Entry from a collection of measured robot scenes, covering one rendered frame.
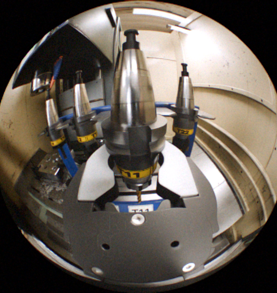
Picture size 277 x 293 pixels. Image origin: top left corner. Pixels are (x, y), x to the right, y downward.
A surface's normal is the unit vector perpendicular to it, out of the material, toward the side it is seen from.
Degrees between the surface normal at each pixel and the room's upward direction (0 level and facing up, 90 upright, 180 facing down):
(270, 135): 90
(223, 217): 24
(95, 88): 90
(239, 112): 90
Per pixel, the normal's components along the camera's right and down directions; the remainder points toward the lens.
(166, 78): 0.06, 0.52
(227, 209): -0.45, -0.75
